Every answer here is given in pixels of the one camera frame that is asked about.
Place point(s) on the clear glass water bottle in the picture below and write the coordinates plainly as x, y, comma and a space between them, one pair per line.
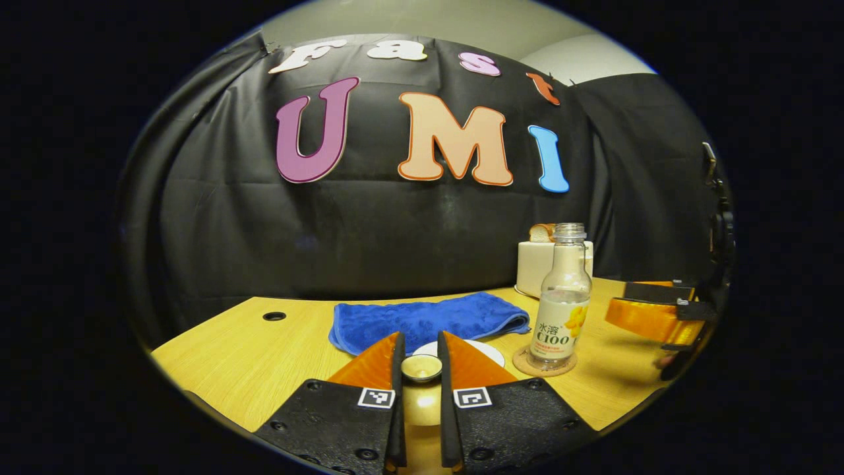
560, 316

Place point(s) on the black backdrop cloth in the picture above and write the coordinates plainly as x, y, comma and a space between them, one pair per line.
231, 231

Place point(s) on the beige ceramic teacup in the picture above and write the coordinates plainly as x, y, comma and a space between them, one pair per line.
488, 353

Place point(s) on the beige teacup lid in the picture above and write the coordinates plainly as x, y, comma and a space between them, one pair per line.
422, 369

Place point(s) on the white toaster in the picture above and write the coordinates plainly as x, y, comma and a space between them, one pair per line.
531, 267

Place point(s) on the blue towel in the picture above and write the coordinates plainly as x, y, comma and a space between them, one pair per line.
422, 320

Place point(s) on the round cork coaster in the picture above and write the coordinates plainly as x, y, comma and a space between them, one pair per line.
521, 363

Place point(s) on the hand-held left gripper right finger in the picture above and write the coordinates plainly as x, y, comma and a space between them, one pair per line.
514, 422

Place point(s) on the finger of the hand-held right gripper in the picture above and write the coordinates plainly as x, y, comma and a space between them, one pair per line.
649, 320
659, 292

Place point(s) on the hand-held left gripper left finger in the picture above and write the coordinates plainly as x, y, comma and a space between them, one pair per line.
330, 422

